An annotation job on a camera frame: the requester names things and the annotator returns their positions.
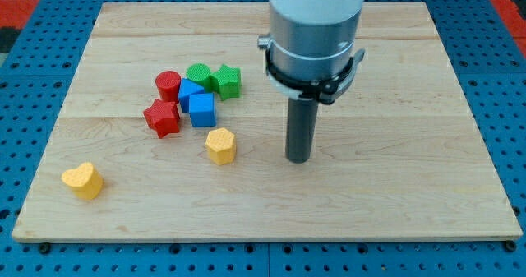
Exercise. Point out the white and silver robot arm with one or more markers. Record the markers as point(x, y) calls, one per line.
point(312, 39)

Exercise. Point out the yellow hexagon block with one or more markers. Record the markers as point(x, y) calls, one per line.
point(221, 146)

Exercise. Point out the blue cube block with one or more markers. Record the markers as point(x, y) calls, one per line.
point(202, 110)

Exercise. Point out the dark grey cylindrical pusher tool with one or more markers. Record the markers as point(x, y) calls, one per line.
point(301, 123)

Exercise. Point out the green star block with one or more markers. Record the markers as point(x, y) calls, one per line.
point(226, 81)

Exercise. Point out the green cylinder block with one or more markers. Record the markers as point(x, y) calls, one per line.
point(199, 73)

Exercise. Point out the blue triangle block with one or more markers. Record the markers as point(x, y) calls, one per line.
point(188, 88)

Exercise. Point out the red star block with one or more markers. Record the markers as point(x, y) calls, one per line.
point(162, 117)

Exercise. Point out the red cylinder block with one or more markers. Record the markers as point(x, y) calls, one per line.
point(168, 85)

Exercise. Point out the light wooden board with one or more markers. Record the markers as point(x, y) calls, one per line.
point(397, 158)

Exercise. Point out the yellow heart block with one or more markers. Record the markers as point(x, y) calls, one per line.
point(84, 181)

